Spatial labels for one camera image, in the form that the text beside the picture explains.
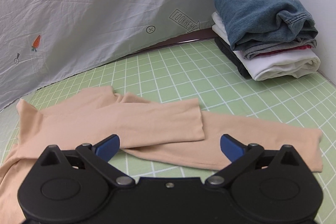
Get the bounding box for beige long-sleeve garment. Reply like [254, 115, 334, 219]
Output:
[1, 86, 322, 223]

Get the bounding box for folded black garment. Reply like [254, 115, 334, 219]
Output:
[214, 37, 251, 79]

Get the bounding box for folded grey garment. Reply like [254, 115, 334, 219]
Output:
[240, 38, 317, 60]

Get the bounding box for folded white garment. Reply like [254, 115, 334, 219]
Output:
[212, 12, 321, 81]

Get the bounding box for folded red garment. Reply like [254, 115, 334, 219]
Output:
[256, 45, 313, 57]

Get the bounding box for folded blue denim jeans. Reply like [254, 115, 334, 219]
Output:
[214, 0, 318, 51]

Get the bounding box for grey printed backdrop sheet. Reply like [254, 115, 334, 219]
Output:
[1, 0, 215, 107]

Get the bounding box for dark wooden bed frame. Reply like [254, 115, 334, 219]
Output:
[126, 27, 219, 58]

